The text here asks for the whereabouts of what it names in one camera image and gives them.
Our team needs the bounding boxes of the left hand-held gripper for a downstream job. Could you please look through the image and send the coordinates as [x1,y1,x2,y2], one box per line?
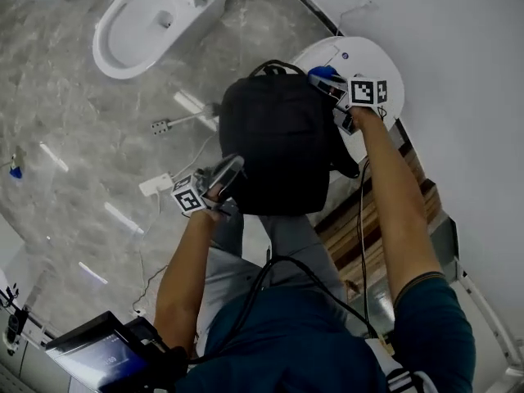
[170,154,246,217]

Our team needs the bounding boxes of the white open toilet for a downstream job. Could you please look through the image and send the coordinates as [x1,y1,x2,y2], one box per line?
[91,0,239,81]

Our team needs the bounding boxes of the white-handled toilet brush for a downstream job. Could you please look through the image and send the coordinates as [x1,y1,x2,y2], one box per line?
[150,102,223,137]

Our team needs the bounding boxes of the person's left forearm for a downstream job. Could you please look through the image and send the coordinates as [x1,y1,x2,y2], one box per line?
[153,206,224,358]

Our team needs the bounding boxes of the thin gripper cable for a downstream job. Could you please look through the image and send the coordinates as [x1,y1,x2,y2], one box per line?
[355,158,382,339]

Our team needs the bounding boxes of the person's grey trousers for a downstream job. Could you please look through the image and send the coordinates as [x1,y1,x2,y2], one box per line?
[196,213,349,358]

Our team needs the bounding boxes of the thick black cable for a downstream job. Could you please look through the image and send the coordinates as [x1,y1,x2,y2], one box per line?
[186,255,380,364]

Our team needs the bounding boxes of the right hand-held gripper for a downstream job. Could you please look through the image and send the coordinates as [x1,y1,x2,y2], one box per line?
[309,74,388,137]

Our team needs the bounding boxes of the blue cleaning cloth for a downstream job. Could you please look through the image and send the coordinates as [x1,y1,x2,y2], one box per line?
[307,65,341,82]

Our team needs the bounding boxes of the person's right forearm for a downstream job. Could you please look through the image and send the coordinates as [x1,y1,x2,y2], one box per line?
[350,106,447,302]

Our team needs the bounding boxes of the dark grey metal panel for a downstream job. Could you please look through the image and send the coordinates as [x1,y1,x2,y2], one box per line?
[346,213,459,339]

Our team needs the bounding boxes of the white smart toilet rounded lid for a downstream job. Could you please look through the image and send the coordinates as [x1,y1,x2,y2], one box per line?
[289,35,406,164]

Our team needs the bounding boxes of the black backpack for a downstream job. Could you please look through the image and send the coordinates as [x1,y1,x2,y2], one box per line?
[219,58,361,217]

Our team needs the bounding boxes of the black chest-mounted monitor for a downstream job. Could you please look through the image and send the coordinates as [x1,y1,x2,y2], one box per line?
[43,310,189,393]

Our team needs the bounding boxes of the white power strip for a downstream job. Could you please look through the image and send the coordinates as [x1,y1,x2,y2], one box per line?
[138,172,175,198]

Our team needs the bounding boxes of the wooden slatted platform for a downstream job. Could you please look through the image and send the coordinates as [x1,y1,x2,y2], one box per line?
[314,139,438,298]

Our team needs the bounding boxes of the person's teal shirt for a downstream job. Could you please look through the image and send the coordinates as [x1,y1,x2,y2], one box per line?
[174,271,477,393]

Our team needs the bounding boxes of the white metal rail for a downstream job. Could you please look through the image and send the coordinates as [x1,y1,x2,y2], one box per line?
[449,255,524,384]

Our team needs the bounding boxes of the white power cable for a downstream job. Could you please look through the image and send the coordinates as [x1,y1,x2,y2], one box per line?
[134,133,218,261]

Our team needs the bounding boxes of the small blue floor rag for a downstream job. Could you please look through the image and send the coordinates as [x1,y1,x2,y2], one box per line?
[8,145,26,180]

